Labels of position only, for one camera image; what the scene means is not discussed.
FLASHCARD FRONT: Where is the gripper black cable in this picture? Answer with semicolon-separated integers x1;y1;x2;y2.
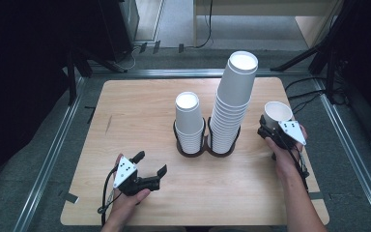
98;166;119;226
278;129;311;192

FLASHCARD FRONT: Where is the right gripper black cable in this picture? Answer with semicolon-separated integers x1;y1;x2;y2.
278;129;311;192

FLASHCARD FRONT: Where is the white paper cup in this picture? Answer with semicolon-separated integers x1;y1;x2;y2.
263;101;294;131

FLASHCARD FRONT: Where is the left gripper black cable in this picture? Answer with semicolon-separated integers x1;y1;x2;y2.
98;166;119;226

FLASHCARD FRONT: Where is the light wooden desk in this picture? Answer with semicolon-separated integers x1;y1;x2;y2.
192;0;346;49

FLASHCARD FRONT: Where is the black curtain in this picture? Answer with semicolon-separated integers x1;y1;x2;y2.
0;0;105;220

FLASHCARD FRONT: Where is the black tripod stand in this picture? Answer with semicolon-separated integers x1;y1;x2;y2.
270;0;356;104

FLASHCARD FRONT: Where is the black metal stand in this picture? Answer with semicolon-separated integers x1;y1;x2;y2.
65;47;128;106

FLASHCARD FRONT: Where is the black equipment case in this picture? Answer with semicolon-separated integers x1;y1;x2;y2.
98;0;140;62

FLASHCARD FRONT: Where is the person's right hand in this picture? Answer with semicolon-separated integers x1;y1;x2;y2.
265;125;309;180

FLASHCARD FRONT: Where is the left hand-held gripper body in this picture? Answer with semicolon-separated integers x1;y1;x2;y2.
112;157;161;197

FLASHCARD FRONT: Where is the tall stack of white cups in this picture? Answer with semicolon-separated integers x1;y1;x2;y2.
207;50;259;155

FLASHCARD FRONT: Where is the black floor cable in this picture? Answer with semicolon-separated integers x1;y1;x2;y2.
284;75;318;93
291;96;317;114
287;90;326;101

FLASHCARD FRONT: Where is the black double cup holder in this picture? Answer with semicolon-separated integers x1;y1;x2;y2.
172;116;242;159

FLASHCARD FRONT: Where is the black hanging cable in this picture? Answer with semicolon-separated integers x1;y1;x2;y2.
194;0;214;49

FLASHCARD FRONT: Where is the white floor cable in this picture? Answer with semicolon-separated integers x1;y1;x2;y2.
121;44;143;71

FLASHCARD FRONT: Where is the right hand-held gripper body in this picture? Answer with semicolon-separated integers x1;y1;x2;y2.
263;120;307;151

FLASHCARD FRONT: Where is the person's left hand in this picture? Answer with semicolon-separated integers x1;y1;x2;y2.
108;153;152;223

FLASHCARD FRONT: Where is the metal floor rail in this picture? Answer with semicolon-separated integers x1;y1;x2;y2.
90;68;313;78
313;78;371;232
13;75;90;232

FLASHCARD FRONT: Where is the short stack of white cups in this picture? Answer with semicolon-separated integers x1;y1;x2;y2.
174;91;205;155

